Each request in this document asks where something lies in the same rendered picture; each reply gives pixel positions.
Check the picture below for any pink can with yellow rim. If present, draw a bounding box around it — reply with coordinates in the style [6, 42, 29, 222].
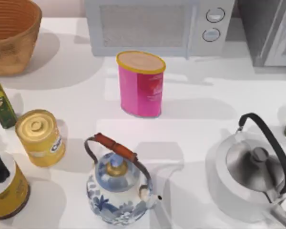
[116, 50, 166, 119]

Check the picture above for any blue and white teapot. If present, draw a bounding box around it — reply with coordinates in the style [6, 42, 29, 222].
[83, 133, 163, 226]

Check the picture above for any pale microwave oven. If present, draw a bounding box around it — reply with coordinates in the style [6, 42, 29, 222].
[83, 0, 236, 60]

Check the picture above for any yellow can with gold lid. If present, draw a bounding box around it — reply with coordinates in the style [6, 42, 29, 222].
[15, 109, 66, 168]

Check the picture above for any microwave knob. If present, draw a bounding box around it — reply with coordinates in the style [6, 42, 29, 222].
[202, 27, 222, 43]
[205, 7, 226, 22]

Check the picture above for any green bottle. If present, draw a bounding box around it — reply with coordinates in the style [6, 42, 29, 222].
[0, 78, 18, 130]

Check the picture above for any woven brown basket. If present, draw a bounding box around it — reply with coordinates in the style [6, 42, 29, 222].
[0, 0, 43, 77]

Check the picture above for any yellow tin with white top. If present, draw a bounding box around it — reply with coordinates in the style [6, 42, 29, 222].
[0, 153, 31, 220]

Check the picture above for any silver kettle with black handle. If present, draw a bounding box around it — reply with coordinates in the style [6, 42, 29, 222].
[208, 113, 286, 229]

